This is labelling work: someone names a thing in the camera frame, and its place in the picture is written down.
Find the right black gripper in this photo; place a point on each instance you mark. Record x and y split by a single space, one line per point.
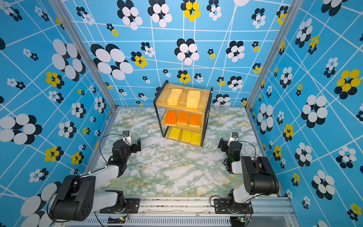
225 143

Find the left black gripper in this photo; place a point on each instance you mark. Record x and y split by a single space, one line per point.
133 150

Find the yellow sponge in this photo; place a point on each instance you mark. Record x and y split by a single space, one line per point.
196 138
174 133
186 136

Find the orange sponge front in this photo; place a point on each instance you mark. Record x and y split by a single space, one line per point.
195 120

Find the orange sponge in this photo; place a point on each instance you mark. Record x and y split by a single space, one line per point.
171 118
183 118
195 120

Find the tan sponge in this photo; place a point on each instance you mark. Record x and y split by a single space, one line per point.
193 98
174 97

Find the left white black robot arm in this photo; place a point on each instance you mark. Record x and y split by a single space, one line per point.
76 198

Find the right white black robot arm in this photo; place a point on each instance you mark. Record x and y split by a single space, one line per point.
258 176

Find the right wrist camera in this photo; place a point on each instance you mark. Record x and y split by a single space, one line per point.
233 137

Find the wooden three-tier shelf black frame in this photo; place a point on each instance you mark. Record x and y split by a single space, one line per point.
161 107

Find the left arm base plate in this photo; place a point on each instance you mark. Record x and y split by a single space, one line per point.
127 206

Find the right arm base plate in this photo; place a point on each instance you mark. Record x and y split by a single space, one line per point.
224 206

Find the aluminium front rail frame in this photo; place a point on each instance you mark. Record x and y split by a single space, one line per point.
195 212

